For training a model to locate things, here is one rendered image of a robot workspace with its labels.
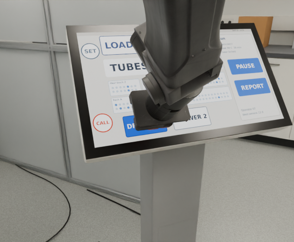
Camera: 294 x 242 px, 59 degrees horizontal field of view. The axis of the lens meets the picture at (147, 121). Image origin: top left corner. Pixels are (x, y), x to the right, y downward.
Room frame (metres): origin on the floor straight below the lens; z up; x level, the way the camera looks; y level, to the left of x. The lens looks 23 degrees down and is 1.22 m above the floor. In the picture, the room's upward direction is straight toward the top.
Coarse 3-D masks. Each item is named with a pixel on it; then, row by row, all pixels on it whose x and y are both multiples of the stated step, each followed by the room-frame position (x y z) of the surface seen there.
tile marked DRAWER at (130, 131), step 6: (126, 120) 0.51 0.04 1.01; (132, 120) 0.51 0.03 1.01; (126, 126) 0.50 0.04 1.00; (132, 126) 0.50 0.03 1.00; (126, 132) 0.49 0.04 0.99; (132, 132) 0.49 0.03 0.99; (138, 132) 0.49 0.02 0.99; (144, 132) 0.50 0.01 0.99; (150, 132) 0.50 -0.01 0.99; (156, 132) 0.50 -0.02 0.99; (162, 132) 0.51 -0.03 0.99
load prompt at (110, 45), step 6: (102, 36) 0.63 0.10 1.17; (108, 36) 0.63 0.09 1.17; (114, 36) 0.64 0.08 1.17; (120, 36) 0.64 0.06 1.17; (126, 36) 0.64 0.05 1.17; (102, 42) 0.62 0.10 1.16; (108, 42) 0.62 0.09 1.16; (114, 42) 0.63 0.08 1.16; (120, 42) 0.63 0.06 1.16; (126, 42) 0.63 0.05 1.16; (102, 48) 0.61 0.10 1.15; (108, 48) 0.61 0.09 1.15; (114, 48) 0.61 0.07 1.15; (120, 48) 0.62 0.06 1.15; (126, 48) 0.62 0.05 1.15; (132, 48) 0.63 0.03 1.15; (102, 54) 0.60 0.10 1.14; (108, 54) 0.60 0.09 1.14; (114, 54) 0.60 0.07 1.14; (120, 54) 0.61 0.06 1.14
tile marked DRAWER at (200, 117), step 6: (192, 108) 0.56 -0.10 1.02; (198, 108) 0.57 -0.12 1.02; (204, 108) 0.57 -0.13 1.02; (192, 114) 0.55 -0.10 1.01; (198, 114) 0.56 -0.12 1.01; (204, 114) 0.56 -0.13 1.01; (192, 120) 0.54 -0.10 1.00; (198, 120) 0.55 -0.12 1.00; (204, 120) 0.55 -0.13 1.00; (210, 120) 0.55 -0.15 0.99; (174, 126) 0.52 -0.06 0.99; (180, 126) 0.53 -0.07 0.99; (186, 126) 0.53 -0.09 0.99; (192, 126) 0.53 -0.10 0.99; (198, 126) 0.54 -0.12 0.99
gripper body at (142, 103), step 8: (136, 96) 0.43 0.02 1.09; (144, 96) 0.43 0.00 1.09; (136, 104) 0.42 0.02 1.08; (144, 104) 0.42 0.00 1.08; (152, 104) 0.39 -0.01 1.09; (136, 112) 0.41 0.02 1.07; (144, 112) 0.41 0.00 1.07; (152, 112) 0.40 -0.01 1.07; (160, 112) 0.39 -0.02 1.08; (168, 112) 0.38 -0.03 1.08; (176, 112) 0.39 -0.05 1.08; (184, 112) 0.43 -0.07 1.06; (136, 120) 0.40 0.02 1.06; (144, 120) 0.40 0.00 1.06; (152, 120) 0.41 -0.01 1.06; (160, 120) 0.41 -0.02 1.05; (168, 120) 0.42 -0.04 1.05; (176, 120) 0.42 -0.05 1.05; (184, 120) 0.42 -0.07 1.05
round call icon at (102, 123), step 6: (90, 114) 0.50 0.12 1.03; (96, 114) 0.50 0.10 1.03; (102, 114) 0.50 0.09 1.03; (108, 114) 0.51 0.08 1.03; (96, 120) 0.49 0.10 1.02; (102, 120) 0.49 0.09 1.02; (108, 120) 0.50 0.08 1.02; (96, 126) 0.48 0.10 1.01; (102, 126) 0.49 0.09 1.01; (108, 126) 0.49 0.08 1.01; (96, 132) 0.47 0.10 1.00; (102, 132) 0.48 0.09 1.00; (108, 132) 0.48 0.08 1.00
